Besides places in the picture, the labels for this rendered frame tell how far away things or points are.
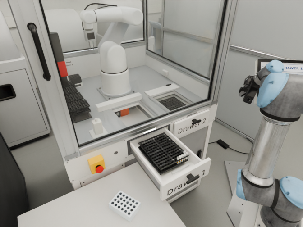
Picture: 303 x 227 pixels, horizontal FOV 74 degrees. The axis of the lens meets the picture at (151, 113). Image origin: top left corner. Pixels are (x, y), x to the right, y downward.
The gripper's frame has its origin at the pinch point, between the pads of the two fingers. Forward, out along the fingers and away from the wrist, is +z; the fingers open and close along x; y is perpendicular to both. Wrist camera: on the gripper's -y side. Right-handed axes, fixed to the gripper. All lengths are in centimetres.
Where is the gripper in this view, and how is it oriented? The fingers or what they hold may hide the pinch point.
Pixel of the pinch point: (241, 96)
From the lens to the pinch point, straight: 142.4
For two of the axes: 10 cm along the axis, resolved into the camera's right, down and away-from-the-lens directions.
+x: -9.3, -3.5, 0.4
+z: -0.7, 2.9, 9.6
